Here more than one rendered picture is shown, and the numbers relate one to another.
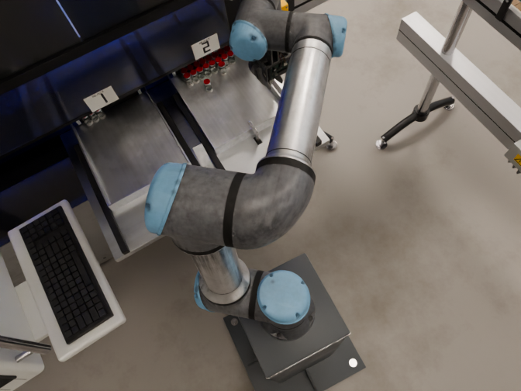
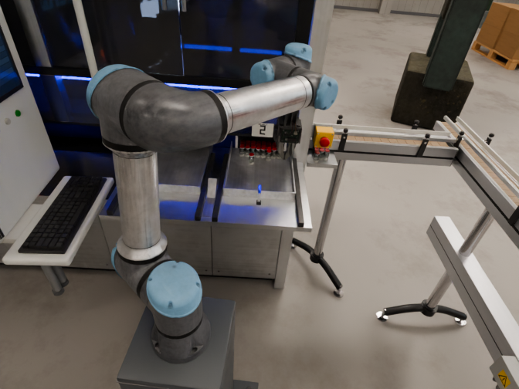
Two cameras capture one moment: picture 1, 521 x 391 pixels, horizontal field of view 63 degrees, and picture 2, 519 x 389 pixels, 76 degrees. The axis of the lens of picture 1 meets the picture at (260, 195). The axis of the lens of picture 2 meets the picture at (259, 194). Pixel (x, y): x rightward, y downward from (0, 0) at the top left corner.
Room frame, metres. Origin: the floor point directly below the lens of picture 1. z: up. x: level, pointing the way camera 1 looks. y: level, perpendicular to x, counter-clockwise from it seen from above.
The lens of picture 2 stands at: (-0.18, -0.31, 1.64)
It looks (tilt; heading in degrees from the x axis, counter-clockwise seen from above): 38 degrees down; 18
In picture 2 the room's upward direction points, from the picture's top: 5 degrees clockwise
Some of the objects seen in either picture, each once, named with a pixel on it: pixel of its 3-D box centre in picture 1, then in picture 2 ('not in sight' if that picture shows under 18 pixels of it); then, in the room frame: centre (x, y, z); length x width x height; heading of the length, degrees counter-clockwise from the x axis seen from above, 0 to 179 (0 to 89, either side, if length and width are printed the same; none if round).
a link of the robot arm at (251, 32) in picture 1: (260, 29); (277, 76); (0.64, -0.07, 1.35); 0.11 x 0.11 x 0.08; 68
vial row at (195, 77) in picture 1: (210, 68); (260, 152); (0.98, 0.08, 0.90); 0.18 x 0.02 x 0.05; 110
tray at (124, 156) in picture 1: (129, 143); (174, 162); (0.76, 0.36, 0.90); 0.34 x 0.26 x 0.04; 20
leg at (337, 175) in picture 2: not in sight; (327, 213); (1.25, -0.24, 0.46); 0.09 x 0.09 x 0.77; 20
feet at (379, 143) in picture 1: (418, 117); (425, 312); (1.14, -0.88, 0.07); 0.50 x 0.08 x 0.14; 110
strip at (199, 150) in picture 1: (209, 168); (209, 197); (0.61, 0.13, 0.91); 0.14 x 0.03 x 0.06; 19
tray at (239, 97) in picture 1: (226, 93); (259, 167); (0.88, 0.04, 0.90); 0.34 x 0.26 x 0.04; 20
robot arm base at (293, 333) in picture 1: (286, 308); (180, 324); (0.20, -0.01, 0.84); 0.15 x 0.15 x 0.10
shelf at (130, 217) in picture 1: (191, 139); (215, 180); (0.75, 0.18, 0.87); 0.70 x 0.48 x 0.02; 110
